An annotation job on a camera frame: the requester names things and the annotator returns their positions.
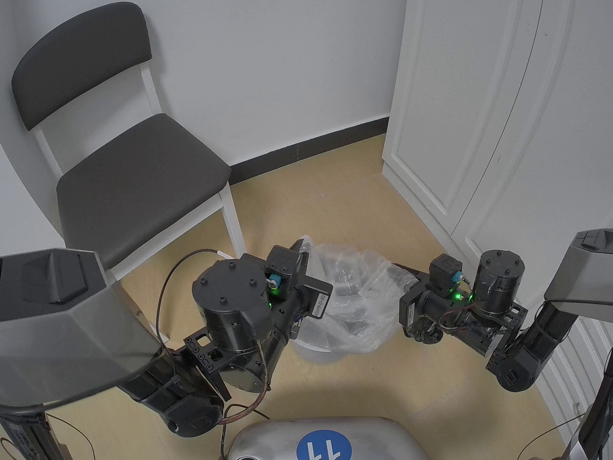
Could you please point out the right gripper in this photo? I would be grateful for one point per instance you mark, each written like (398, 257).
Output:
(426, 309)

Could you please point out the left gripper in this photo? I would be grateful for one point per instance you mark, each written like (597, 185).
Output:
(316, 300)

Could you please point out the clear plastic bag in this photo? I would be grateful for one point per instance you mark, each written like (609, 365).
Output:
(354, 295)

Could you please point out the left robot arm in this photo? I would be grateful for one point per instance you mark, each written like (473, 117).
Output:
(62, 324)

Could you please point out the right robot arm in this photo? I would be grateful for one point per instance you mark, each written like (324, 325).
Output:
(503, 281)

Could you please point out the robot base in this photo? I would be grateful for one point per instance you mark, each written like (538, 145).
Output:
(383, 436)

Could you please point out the white trash bin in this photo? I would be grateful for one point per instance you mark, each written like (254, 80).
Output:
(316, 355)

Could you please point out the white chair with grey padding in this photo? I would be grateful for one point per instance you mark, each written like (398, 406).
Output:
(134, 180)

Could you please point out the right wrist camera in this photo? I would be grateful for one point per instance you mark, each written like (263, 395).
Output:
(443, 271)

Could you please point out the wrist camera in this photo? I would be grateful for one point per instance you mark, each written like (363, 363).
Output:
(282, 266)
(443, 271)

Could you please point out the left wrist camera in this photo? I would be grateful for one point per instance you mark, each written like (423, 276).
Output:
(282, 266)

